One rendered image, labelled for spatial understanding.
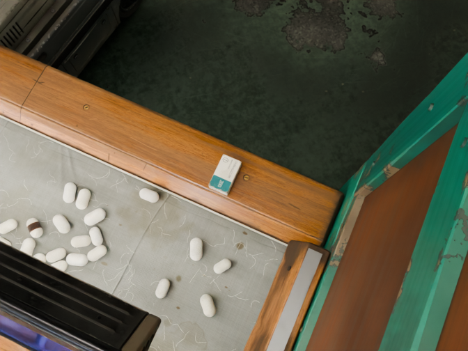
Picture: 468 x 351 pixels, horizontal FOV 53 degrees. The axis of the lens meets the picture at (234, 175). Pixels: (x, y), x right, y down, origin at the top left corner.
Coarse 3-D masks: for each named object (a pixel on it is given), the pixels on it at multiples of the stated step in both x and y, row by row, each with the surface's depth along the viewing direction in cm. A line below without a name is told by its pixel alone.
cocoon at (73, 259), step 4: (68, 256) 78; (72, 256) 78; (76, 256) 78; (80, 256) 78; (84, 256) 79; (68, 260) 78; (72, 260) 78; (76, 260) 78; (80, 260) 78; (84, 260) 78; (72, 264) 78; (76, 264) 78; (80, 264) 78; (84, 264) 79
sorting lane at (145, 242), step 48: (0, 144) 86; (48, 144) 86; (0, 192) 83; (48, 192) 83; (96, 192) 83; (48, 240) 81; (144, 240) 81; (240, 240) 81; (144, 288) 79; (192, 288) 79; (240, 288) 79; (192, 336) 77; (240, 336) 77
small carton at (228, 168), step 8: (224, 160) 80; (232, 160) 80; (224, 168) 80; (232, 168) 80; (216, 176) 79; (224, 176) 79; (232, 176) 79; (216, 184) 79; (224, 184) 79; (232, 184) 80; (224, 192) 79
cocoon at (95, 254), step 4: (96, 248) 79; (100, 248) 79; (104, 248) 79; (88, 252) 79; (92, 252) 79; (96, 252) 79; (100, 252) 79; (104, 252) 79; (88, 256) 79; (92, 256) 78; (96, 256) 79; (100, 256) 79; (92, 260) 79
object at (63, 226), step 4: (56, 216) 80; (60, 216) 80; (56, 220) 80; (60, 220) 80; (64, 220) 80; (56, 224) 80; (60, 224) 80; (64, 224) 80; (68, 224) 80; (60, 228) 80; (64, 228) 80; (68, 228) 80; (60, 232) 80; (64, 232) 80
